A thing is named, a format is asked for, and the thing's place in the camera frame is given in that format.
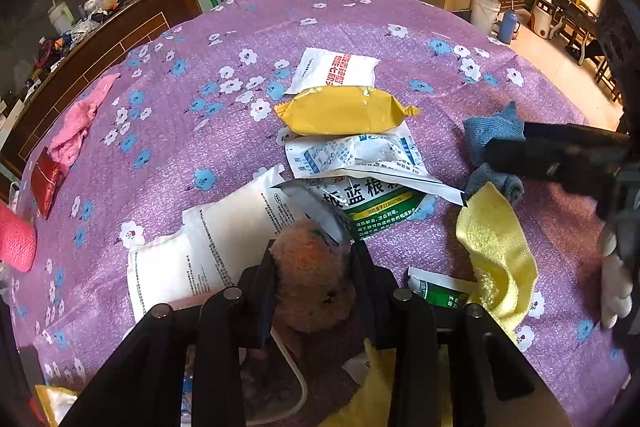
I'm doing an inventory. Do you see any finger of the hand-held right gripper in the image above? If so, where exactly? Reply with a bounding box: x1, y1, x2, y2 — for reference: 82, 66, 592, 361
486, 122, 632, 198

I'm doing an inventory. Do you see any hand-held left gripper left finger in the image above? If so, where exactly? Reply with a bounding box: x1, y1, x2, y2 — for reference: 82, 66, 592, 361
75, 239, 281, 427

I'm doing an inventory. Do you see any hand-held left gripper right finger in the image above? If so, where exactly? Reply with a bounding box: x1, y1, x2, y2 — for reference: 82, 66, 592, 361
350, 241, 573, 427

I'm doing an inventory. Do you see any brown fluffy cloth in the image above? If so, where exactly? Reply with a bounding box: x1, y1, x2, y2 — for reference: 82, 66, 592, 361
270, 219, 358, 333

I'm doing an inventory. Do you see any blue cloth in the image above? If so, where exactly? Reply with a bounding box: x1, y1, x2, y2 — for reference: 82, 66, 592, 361
462, 102, 526, 202

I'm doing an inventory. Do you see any yellow packet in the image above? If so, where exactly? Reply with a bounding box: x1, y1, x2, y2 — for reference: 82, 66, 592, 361
275, 86, 422, 136

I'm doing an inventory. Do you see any person's right hand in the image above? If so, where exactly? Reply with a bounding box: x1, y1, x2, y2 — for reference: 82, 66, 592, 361
600, 221, 636, 329

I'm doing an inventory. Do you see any small green sachet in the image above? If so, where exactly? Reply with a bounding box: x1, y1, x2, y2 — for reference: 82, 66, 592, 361
407, 266, 483, 310

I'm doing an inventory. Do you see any cartoon fairy pouch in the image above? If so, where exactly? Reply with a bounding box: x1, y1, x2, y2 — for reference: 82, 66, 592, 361
185, 324, 361, 427

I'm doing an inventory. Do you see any large white packet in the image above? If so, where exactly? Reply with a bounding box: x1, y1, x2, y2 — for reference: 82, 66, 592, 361
127, 166, 301, 323

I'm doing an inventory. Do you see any green white medicine bag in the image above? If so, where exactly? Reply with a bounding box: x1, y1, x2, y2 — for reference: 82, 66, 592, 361
272, 167, 468, 243

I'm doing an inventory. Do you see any blue thermos jug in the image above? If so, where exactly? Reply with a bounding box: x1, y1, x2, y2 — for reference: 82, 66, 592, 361
497, 9, 521, 44

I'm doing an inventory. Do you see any yellow towel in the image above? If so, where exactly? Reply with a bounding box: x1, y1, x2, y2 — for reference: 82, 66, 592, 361
455, 182, 538, 340

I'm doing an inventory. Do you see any white bin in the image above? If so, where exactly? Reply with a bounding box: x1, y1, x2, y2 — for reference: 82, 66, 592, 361
470, 0, 501, 35

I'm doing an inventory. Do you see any white packet blue print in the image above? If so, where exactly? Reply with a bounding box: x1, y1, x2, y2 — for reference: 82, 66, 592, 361
285, 132, 428, 180

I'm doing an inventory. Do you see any white packet red print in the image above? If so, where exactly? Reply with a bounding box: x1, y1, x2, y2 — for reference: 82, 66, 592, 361
283, 47, 381, 95

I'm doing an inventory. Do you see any red satin pouch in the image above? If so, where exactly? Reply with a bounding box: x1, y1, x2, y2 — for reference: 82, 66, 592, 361
31, 147, 66, 219

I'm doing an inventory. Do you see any pink knitted bottle holder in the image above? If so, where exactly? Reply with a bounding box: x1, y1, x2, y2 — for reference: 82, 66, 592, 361
0, 202, 38, 272

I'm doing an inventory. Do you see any pink cloth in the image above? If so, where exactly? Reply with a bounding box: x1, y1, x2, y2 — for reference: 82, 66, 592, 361
50, 73, 121, 168

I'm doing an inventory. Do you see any wooden counter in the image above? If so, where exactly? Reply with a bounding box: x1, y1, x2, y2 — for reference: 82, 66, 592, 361
0, 0, 201, 188

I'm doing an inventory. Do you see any counter clutter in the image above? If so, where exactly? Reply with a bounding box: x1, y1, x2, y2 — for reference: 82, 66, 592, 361
30, 0, 176, 78

